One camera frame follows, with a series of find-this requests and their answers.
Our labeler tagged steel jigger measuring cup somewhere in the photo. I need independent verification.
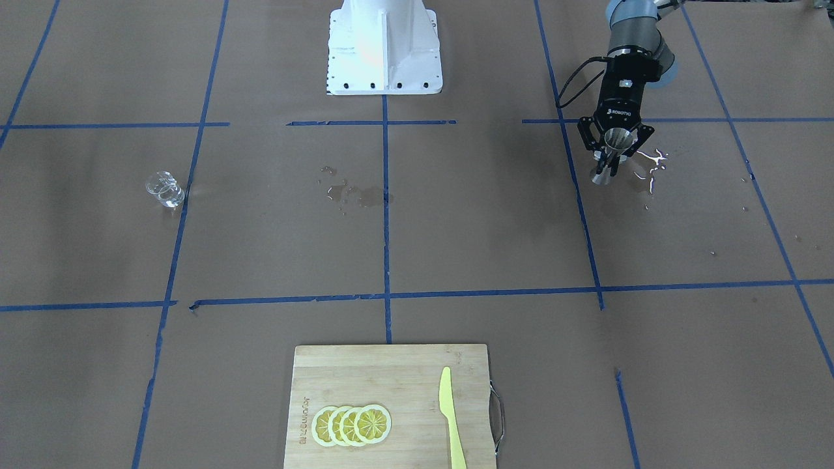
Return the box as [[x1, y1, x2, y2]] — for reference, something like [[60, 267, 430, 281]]
[[592, 128, 638, 185]]

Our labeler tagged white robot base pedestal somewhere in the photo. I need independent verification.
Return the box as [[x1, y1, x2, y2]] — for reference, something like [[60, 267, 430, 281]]
[[326, 1, 444, 96]]

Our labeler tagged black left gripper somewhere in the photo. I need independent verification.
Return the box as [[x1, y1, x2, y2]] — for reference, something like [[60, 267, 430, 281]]
[[578, 54, 655, 163]]

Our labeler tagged clear glass shaker cup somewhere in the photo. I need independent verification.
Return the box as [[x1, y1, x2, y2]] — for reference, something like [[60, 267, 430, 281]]
[[144, 171, 186, 210]]

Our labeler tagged lemon slice top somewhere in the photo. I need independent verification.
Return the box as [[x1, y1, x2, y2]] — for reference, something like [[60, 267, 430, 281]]
[[354, 404, 392, 444]]

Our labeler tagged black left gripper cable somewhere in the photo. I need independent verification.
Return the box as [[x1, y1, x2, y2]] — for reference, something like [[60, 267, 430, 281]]
[[555, 57, 610, 109]]

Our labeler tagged bamboo cutting board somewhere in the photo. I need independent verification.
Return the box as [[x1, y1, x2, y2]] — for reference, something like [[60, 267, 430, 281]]
[[283, 344, 497, 468]]

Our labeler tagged yellow plastic knife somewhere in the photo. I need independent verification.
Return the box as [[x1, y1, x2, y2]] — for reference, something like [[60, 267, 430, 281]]
[[439, 366, 467, 468]]

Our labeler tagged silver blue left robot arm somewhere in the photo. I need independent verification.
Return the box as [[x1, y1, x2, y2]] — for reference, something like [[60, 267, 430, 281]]
[[579, 1, 684, 173]]

